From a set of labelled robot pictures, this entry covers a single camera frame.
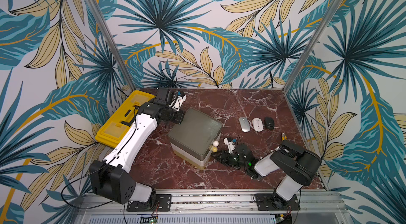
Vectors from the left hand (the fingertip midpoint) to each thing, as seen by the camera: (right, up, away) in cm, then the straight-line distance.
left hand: (182, 118), depth 78 cm
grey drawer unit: (+5, -10, -7) cm, 13 cm away
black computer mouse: (+52, -5, +21) cm, 56 cm away
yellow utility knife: (+58, -13, +16) cm, 62 cm away
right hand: (+15, -21, +6) cm, 26 cm away
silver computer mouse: (+37, -6, +22) cm, 43 cm away
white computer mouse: (+44, -5, +20) cm, 49 cm away
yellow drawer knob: (+16, -16, +1) cm, 23 cm away
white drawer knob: (+16, -11, -5) cm, 20 cm away
